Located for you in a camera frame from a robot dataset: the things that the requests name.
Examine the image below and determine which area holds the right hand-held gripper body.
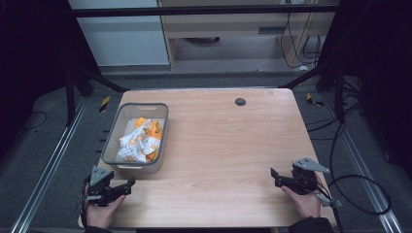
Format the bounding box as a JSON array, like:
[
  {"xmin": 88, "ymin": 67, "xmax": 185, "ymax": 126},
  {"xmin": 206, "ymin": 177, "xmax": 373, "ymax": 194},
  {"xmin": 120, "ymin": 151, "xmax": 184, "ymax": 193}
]
[{"xmin": 291, "ymin": 156, "xmax": 344, "ymax": 209}]

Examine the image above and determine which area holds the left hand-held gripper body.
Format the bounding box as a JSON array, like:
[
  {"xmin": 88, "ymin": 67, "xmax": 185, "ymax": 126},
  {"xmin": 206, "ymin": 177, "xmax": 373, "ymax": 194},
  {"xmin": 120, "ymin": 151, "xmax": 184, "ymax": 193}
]
[{"xmin": 85, "ymin": 165, "xmax": 116, "ymax": 208}]

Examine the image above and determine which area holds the person's right hand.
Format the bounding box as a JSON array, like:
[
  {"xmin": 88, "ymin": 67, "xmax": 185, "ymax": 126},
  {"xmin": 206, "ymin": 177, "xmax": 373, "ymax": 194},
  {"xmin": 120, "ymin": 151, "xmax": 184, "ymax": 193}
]
[{"xmin": 280, "ymin": 184, "xmax": 323, "ymax": 220}]

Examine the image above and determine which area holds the person's left hand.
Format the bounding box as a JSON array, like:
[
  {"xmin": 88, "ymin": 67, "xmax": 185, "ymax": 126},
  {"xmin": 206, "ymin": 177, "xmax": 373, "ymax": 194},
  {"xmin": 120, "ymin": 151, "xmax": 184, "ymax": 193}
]
[{"xmin": 84, "ymin": 193, "xmax": 127, "ymax": 230}]

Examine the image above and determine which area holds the beige bin with grey rim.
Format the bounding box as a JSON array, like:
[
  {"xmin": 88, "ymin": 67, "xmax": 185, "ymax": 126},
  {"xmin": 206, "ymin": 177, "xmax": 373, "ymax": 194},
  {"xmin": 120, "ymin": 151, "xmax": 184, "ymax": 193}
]
[{"xmin": 100, "ymin": 102, "xmax": 170, "ymax": 175}]

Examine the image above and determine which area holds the crumpled orange and white wrapper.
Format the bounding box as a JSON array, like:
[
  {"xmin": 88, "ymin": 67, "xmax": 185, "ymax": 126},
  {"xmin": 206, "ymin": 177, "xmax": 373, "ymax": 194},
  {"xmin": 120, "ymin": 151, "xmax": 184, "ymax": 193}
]
[{"xmin": 117, "ymin": 116, "xmax": 163, "ymax": 164}]

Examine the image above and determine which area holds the black and yellow tape strip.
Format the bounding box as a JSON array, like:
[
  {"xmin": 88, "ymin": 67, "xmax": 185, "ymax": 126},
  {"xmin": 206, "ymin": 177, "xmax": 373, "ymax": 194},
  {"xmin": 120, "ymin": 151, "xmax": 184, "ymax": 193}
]
[
  {"xmin": 305, "ymin": 92, "xmax": 326, "ymax": 108},
  {"xmin": 98, "ymin": 95, "xmax": 112, "ymax": 114}
]

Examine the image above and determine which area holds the black metal stand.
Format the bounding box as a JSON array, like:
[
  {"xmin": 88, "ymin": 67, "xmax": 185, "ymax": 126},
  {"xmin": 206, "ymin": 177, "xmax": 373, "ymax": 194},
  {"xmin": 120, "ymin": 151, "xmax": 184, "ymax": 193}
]
[
  {"xmin": 279, "ymin": 62, "xmax": 346, "ymax": 123},
  {"xmin": 63, "ymin": 64, "xmax": 130, "ymax": 128}
]

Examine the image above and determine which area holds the black curtain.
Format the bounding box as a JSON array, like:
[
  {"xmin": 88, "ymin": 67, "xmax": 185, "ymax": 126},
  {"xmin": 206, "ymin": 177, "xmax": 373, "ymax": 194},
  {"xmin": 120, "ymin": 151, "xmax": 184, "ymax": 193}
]
[
  {"xmin": 0, "ymin": 0, "xmax": 102, "ymax": 163},
  {"xmin": 315, "ymin": 0, "xmax": 412, "ymax": 178}
]

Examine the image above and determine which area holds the white cabinet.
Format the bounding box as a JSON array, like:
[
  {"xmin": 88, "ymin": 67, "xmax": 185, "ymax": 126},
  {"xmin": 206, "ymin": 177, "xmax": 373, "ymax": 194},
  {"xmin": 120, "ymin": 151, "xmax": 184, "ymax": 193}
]
[{"xmin": 67, "ymin": 0, "xmax": 171, "ymax": 68}]

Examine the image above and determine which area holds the light wooden desk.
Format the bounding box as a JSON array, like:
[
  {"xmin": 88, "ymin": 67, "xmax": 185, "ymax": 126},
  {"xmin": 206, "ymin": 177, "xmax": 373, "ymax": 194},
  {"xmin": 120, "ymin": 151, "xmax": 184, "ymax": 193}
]
[{"xmin": 156, "ymin": 0, "xmax": 340, "ymax": 70}]

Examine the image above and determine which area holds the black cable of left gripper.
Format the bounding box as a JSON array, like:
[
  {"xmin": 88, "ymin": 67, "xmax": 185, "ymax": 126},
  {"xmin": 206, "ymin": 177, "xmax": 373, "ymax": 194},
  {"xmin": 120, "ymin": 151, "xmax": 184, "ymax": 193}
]
[{"xmin": 79, "ymin": 174, "xmax": 92, "ymax": 228}]

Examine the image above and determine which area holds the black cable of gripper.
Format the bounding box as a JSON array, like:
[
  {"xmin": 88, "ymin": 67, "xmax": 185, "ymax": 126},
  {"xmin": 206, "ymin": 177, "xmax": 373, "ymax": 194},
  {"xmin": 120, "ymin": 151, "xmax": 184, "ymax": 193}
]
[
  {"xmin": 319, "ymin": 120, "xmax": 393, "ymax": 233},
  {"xmin": 79, "ymin": 174, "xmax": 92, "ymax": 228}
]

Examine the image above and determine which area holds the aluminium floor rail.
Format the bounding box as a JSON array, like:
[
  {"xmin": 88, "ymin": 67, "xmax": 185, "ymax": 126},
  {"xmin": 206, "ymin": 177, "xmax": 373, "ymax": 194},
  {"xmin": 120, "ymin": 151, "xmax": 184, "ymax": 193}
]
[
  {"xmin": 320, "ymin": 91, "xmax": 406, "ymax": 233},
  {"xmin": 9, "ymin": 96, "xmax": 89, "ymax": 233}
]

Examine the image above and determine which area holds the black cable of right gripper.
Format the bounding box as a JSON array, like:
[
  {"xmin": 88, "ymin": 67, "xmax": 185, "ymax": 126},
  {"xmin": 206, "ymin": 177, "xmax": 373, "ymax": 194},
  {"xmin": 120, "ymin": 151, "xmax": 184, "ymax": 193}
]
[{"xmin": 319, "ymin": 120, "xmax": 393, "ymax": 233}]

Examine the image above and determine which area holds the black floor cable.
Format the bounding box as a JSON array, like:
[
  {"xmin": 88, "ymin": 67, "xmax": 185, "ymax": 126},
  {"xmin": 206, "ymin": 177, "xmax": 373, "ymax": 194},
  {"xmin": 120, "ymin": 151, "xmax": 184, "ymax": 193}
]
[{"xmin": 18, "ymin": 110, "xmax": 49, "ymax": 133}]

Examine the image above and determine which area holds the bundle of black hanging cables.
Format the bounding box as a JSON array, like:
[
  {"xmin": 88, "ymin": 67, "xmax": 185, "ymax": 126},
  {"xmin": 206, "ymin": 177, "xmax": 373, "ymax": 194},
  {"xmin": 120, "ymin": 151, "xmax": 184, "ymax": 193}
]
[{"xmin": 279, "ymin": 12, "xmax": 323, "ymax": 70}]

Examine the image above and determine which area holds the black horizontal frame bar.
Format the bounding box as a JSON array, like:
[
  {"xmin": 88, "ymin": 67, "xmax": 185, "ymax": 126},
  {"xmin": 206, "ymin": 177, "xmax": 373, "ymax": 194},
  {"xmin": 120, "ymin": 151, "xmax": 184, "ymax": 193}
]
[{"xmin": 69, "ymin": 4, "xmax": 340, "ymax": 18}]

